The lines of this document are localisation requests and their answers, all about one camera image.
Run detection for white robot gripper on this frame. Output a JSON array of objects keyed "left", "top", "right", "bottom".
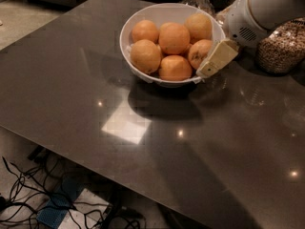
[{"left": 196, "top": 0, "right": 270, "bottom": 78}]

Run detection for orange right with stem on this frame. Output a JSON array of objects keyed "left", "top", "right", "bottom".
[{"left": 188, "top": 39, "right": 213, "bottom": 70}]

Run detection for orange centre top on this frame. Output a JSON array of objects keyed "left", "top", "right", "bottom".
[{"left": 158, "top": 22, "right": 191, "bottom": 54}]

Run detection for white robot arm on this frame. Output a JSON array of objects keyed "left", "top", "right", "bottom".
[{"left": 196, "top": 0, "right": 305, "bottom": 78}]

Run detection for orange front centre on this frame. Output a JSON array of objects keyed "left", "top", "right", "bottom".
[{"left": 158, "top": 55, "right": 193, "bottom": 81}]

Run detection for blue box on floor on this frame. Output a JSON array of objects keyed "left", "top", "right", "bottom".
[{"left": 37, "top": 178, "right": 84, "bottom": 229}]

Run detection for glass jar of grains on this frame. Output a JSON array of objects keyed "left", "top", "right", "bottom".
[{"left": 255, "top": 18, "right": 305, "bottom": 74}]

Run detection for orange back left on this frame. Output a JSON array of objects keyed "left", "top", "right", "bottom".
[{"left": 132, "top": 20, "right": 159, "bottom": 43}]

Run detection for orange back right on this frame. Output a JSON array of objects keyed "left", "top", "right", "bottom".
[{"left": 184, "top": 13, "right": 213, "bottom": 44}]

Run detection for white bowl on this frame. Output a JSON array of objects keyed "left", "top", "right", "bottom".
[{"left": 119, "top": 3, "right": 225, "bottom": 88}]

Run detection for orange front left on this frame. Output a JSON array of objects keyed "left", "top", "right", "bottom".
[{"left": 130, "top": 39, "right": 161, "bottom": 74}]

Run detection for black cables on floor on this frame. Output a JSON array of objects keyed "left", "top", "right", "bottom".
[{"left": 0, "top": 156, "right": 147, "bottom": 229}]

